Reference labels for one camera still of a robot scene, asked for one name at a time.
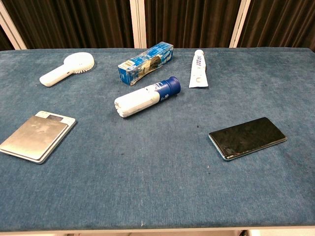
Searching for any white bottle with blue cap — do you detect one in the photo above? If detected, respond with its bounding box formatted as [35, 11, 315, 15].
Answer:
[114, 76, 182, 118]

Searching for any white tube with cap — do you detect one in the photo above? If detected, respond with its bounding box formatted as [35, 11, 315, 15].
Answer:
[189, 49, 209, 89]

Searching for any dark pleated curtain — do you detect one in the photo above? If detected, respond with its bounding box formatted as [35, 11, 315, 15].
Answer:
[0, 0, 315, 52]

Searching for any black smartphone with cracked screen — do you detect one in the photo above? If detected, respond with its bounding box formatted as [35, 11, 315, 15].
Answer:
[208, 117, 288, 161]

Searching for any silver digital kitchen scale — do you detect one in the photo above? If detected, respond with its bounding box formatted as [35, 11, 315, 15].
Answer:
[0, 110, 77, 165]

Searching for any blue toothpaste box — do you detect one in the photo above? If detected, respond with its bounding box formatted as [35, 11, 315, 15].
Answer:
[118, 41, 174, 86]

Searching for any white handheld fan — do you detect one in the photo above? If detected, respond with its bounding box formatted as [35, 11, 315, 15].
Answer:
[39, 52, 95, 88]

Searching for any blue table cloth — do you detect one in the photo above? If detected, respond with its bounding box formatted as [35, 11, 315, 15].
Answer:
[0, 47, 315, 232]

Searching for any white frame post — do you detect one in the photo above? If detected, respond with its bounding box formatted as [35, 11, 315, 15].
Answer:
[0, 1, 27, 51]
[228, 0, 251, 49]
[129, 0, 147, 49]

